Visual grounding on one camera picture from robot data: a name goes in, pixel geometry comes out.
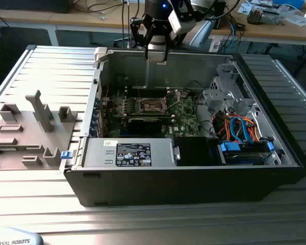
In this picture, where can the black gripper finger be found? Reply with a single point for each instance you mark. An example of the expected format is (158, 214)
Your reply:
(147, 51)
(166, 53)

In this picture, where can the silver CPU green edge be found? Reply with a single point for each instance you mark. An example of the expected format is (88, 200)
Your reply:
(156, 56)

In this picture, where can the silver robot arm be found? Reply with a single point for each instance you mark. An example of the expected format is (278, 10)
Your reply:
(202, 33)

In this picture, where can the CPU socket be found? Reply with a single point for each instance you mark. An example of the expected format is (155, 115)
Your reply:
(153, 105)

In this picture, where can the CPU cooler heatsink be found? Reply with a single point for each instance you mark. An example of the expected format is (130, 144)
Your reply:
(255, 16)

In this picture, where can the beige case latch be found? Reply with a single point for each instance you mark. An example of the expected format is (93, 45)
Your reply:
(100, 54)

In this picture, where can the small white device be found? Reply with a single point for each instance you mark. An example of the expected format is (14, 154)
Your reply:
(215, 47)

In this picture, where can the black rectangular device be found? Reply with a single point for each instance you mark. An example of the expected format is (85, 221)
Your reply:
(219, 10)

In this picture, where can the metal drive cage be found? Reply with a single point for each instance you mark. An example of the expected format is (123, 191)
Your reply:
(214, 98)

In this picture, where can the green motherboard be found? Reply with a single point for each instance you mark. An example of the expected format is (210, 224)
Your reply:
(186, 120)

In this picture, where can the black graphics card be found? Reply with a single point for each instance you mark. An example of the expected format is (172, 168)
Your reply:
(145, 126)

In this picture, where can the wooden desk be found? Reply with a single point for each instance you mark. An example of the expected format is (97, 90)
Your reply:
(270, 32)
(66, 19)

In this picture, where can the printed paper sheet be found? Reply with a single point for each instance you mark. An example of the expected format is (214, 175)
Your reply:
(244, 8)

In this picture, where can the black plastic shroud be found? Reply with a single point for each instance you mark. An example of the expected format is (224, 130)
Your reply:
(193, 151)

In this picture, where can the silver power supply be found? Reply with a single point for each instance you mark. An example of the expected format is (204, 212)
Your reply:
(97, 153)

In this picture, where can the hard disk in blue carrier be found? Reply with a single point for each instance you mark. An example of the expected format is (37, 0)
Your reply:
(230, 148)

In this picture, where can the black equipment box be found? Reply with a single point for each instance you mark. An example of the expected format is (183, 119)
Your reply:
(30, 5)

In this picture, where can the blue case latch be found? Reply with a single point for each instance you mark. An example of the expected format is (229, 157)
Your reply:
(66, 155)

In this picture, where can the black PC case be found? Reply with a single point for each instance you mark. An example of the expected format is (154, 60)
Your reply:
(168, 186)

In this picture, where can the clear plastic bag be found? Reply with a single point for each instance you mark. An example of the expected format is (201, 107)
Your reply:
(295, 19)

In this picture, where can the blue box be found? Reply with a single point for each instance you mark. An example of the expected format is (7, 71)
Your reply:
(290, 3)

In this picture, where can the grey parts rack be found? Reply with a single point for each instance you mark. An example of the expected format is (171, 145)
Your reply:
(28, 132)

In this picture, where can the grey teach pendant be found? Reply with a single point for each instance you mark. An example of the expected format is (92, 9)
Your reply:
(15, 237)

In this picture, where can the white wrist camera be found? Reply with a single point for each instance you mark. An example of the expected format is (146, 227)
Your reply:
(178, 24)

